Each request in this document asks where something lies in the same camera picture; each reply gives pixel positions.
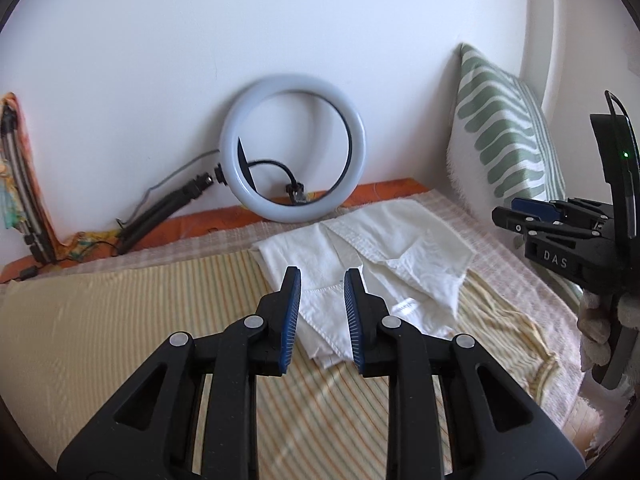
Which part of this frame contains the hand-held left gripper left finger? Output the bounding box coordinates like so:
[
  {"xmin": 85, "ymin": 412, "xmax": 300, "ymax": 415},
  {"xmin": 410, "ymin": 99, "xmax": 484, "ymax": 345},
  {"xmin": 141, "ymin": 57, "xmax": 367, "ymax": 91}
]
[{"xmin": 56, "ymin": 266, "xmax": 303, "ymax": 480}]

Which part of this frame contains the white ring light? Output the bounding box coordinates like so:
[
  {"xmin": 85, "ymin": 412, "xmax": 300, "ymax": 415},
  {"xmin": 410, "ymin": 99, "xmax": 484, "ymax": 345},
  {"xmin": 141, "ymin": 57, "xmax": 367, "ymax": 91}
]
[{"xmin": 220, "ymin": 74, "xmax": 367, "ymax": 224}]

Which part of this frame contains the black ring light cable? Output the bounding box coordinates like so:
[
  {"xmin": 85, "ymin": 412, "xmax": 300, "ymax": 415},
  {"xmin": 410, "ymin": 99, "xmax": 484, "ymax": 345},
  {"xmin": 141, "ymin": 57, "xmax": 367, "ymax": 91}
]
[{"xmin": 239, "ymin": 137, "xmax": 308, "ymax": 206}]

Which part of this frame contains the green patterned white pillow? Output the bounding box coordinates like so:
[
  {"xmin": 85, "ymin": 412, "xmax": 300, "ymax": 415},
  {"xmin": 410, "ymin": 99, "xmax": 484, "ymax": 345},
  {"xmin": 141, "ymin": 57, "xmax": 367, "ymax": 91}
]
[{"xmin": 446, "ymin": 42, "xmax": 586, "ymax": 306}]

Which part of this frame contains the black ring light stand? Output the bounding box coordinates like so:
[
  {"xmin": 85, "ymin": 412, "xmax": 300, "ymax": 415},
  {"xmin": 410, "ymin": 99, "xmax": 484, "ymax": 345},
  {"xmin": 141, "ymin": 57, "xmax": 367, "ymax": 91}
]
[{"xmin": 116, "ymin": 164, "xmax": 226, "ymax": 253}]

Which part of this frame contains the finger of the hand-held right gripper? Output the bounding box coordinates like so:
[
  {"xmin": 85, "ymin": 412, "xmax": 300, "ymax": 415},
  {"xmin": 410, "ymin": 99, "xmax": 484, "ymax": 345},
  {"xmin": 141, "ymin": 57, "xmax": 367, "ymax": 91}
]
[
  {"xmin": 491, "ymin": 206, "xmax": 610, "ymax": 244},
  {"xmin": 510, "ymin": 197, "xmax": 614, "ymax": 224}
]

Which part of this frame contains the orange mattress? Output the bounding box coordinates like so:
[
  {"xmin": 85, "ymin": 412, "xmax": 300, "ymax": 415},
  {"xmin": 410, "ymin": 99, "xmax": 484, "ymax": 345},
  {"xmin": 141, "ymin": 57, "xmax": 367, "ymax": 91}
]
[{"xmin": 0, "ymin": 177, "xmax": 431, "ymax": 286}]

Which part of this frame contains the colourful printed cloth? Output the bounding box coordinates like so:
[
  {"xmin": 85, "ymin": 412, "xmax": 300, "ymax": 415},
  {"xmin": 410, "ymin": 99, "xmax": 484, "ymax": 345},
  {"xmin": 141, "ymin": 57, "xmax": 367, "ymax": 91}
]
[{"xmin": 0, "ymin": 92, "xmax": 121, "ymax": 263}]

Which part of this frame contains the person's right hand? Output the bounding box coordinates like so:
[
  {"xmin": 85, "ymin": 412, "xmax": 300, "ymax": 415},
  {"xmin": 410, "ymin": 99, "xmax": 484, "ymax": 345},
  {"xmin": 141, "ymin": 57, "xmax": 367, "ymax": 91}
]
[{"xmin": 577, "ymin": 290, "xmax": 640, "ymax": 373}]

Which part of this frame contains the white cotton garment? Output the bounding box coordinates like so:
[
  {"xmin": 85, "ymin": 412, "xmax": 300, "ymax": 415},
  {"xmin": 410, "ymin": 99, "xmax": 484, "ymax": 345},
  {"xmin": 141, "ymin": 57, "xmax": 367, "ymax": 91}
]
[{"xmin": 250, "ymin": 199, "xmax": 476, "ymax": 372}]

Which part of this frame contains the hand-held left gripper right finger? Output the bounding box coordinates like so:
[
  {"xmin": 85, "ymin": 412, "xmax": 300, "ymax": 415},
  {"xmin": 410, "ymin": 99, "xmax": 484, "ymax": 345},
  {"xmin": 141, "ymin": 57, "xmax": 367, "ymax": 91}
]
[{"xmin": 344, "ymin": 268, "xmax": 587, "ymax": 480}]

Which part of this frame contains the yellow striped bed sheet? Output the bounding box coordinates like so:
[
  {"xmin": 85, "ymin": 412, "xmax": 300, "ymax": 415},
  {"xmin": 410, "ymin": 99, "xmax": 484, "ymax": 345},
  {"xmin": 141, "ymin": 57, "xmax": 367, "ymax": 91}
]
[{"xmin": 0, "ymin": 247, "xmax": 561, "ymax": 480}]

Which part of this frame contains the beige checked woven blanket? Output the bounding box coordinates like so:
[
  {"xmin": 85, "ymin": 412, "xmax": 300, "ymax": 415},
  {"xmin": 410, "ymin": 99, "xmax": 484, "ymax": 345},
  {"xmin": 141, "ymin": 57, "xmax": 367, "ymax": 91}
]
[{"xmin": 0, "ymin": 187, "xmax": 616, "ymax": 461}]

